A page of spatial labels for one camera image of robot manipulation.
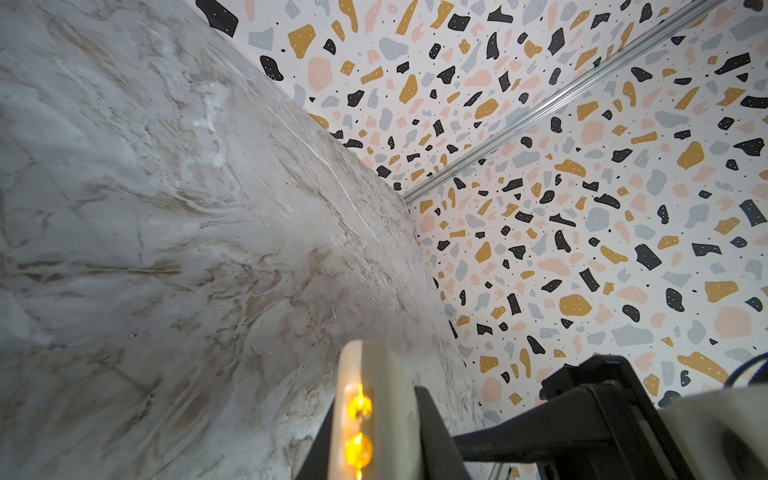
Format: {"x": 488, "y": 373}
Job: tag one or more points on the white remote control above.
{"x": 393, "y": 428}

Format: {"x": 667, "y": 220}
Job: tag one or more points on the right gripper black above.
{"x": 596, "y": 422}

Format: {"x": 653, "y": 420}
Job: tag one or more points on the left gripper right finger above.
{"x": 441, "y": 457}

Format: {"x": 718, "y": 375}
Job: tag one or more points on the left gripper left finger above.
{"x": 315, "y": 465}

